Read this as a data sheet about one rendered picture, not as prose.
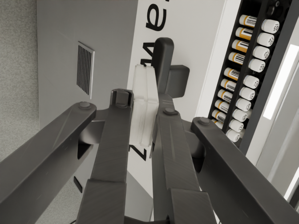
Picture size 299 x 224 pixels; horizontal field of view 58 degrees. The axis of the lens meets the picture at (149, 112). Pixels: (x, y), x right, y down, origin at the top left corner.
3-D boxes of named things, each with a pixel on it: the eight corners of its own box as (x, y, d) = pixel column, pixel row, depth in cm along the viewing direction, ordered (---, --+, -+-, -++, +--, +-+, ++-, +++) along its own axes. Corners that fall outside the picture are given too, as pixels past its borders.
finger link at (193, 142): (158, 129, 14) (215, 136, 14) (154, 92, 18) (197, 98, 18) (153, 154, 14) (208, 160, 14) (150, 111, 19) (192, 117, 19)
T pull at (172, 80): (139, 121, 24) (149, 128, 23) (154, 35, 21) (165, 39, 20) (170, 114, 26) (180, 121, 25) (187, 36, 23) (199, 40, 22)
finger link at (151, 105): (146, 101, 15) (159, 102, 15) (144, 64, 21) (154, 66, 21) (138, 146, 16) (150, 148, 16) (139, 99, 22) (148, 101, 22)
